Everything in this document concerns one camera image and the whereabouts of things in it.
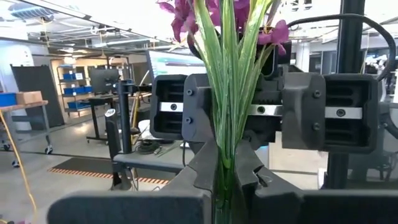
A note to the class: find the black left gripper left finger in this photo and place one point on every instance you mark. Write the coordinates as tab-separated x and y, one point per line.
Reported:
140	208

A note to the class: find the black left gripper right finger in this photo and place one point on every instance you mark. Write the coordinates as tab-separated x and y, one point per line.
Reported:
311	208

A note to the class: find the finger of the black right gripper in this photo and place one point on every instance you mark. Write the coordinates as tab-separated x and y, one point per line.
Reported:
197	109
301	102

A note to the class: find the purple artificial flower bunch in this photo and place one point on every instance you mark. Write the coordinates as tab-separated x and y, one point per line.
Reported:
231	109

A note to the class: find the grey office desk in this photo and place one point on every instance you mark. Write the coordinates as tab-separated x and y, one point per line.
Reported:
149	161

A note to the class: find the monitor with bright screen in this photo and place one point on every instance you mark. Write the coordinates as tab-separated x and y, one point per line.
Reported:
174	63

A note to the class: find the black striped-edge floor mat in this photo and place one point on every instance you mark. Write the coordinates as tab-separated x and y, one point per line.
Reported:
93	171

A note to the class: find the black monitor pole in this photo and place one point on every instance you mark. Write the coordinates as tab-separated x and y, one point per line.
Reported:
125	124

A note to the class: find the dark computer monitor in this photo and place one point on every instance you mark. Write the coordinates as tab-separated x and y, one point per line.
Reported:
104	80

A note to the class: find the black standing desk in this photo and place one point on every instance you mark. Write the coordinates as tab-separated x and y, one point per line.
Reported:
99	101

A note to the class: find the blue storage bin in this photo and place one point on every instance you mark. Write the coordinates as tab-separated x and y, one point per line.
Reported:
77	90
7	99
70	76
77	105

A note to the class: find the metal shelf rack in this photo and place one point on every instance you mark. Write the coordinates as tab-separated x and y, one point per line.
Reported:
60	93

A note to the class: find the wooden top rolling cart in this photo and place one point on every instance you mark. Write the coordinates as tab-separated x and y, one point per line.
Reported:
25	105

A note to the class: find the brown cardboard box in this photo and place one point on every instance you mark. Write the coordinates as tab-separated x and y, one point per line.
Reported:
29	97

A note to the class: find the black upright panel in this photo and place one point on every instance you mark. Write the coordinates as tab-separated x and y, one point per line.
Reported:
34	81

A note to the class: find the black rig post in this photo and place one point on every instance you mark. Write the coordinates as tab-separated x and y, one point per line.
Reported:
351	46

